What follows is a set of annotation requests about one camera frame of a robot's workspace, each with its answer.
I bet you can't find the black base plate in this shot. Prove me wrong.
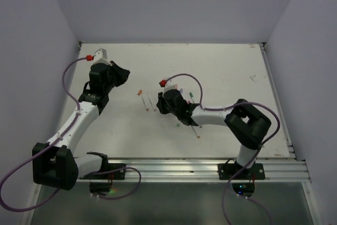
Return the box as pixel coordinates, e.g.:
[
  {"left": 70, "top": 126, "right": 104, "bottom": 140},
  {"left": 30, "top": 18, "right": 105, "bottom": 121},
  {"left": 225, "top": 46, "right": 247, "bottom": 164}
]
[
  {"left": 81, "top": 163, "right": 126, "bottom": 180},
  {"left": 217, "top": 157, "right": 264, "bottom": 181}
]

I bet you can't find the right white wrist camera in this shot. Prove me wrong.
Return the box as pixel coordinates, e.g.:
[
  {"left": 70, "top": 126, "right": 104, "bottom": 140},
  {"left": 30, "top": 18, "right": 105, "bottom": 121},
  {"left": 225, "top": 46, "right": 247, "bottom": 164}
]
[{"left": 163, "top": 81, "right": 178, "bottom": 93}]

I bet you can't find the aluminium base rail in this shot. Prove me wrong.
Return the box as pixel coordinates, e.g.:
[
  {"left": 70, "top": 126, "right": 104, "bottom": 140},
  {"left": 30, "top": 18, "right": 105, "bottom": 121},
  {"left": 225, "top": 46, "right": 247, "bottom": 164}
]
[{"left": 35, "top": 158, "right": 310, "bottom": 183}]

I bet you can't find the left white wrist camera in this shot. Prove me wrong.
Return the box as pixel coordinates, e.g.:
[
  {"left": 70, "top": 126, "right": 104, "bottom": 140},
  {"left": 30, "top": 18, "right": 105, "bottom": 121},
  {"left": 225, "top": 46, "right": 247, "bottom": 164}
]
[{"left": 93, "top": 48, "right": 112, "bottom": 66}]

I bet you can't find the peach marker pen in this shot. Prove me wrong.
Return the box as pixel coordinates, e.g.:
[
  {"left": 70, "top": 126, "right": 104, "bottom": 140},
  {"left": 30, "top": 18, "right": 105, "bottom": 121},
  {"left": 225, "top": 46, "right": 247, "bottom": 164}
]
[{"left": 147, "top": 93, "right": 157, "bottom": 112}]

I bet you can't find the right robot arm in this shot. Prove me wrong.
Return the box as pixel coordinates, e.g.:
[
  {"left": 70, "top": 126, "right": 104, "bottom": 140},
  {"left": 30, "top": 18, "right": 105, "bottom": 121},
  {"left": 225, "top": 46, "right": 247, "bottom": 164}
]
[{"left": 156, "top": 89, "right": 271, "bottom": 179}]

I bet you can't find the dark green marker pen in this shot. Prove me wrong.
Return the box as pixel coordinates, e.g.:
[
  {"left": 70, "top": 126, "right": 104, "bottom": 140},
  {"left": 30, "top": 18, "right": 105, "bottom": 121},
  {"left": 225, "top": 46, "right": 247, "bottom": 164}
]
[{"left": 189, "top": 92, "right": 195, "bottom": 103}]

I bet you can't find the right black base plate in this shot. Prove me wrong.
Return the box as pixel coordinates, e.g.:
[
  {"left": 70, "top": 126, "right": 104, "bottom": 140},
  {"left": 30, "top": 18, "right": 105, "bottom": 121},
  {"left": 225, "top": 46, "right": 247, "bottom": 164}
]
[{"left": 217, "top": 157, "right": 264, "bottom": 181}]

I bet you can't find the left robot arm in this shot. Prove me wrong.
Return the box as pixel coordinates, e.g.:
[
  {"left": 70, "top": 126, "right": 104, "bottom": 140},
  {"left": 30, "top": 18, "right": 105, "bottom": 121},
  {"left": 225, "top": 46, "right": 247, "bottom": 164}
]
[{"left": 32, "top": 61, "right": 130, "bottom": 190}]

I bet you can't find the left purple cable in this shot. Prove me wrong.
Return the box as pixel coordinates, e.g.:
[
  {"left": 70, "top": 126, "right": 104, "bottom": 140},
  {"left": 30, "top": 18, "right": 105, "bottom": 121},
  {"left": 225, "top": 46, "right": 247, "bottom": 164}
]
[{"left": 0, "top": 54, "right": 142, "bottom": 212}]

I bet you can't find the dark orange marker pen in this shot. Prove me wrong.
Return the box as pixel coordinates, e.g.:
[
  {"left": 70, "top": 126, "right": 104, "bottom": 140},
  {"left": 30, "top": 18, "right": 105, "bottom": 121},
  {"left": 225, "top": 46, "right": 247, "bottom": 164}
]
[{"left": 191, "top": 126, "right": 200, "bottom": 139}]

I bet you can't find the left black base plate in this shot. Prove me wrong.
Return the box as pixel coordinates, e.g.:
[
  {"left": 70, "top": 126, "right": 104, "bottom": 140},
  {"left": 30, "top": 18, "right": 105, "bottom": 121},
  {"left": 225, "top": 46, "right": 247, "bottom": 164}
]
[{"left": 81, "top": 163, "right": 126, "bottom": 180}]

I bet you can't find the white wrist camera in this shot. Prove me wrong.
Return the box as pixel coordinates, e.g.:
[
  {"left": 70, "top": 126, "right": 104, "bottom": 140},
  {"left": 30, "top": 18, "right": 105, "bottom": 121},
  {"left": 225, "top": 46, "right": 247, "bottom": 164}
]
[
  {"left": 93, "top": 48, "right": 112, "bottom": 66},
  {"left": 163, "top": 81, "right": 178, "bottom": 93}
]

